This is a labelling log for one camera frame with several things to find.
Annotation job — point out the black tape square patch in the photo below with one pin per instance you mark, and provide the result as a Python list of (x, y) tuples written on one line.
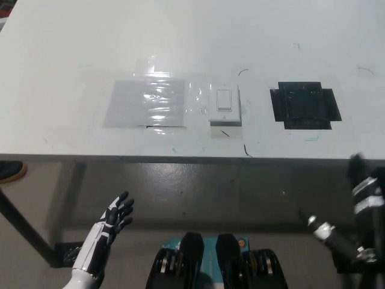
[(303, 105)]

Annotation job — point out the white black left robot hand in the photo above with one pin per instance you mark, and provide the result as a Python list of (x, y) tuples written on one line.
[(99, 234)]

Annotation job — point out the black table foot plate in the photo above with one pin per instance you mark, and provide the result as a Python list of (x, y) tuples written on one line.
[(343, 266), (67, 256)]

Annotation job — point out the black diagonal table brace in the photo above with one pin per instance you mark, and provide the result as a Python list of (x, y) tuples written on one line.
[(24, 224)]

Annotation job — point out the white rocker wall switch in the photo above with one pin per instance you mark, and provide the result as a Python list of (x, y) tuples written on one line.
[(225, 102)]

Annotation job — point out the black shoe with tan sole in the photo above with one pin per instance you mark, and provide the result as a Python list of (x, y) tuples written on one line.
[(10, 173)]

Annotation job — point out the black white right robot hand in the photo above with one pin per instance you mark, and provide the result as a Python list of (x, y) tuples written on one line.
[(368, 195)]

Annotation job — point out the clear plastic film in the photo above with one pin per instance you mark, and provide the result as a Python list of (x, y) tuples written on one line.
[(197, 99)]

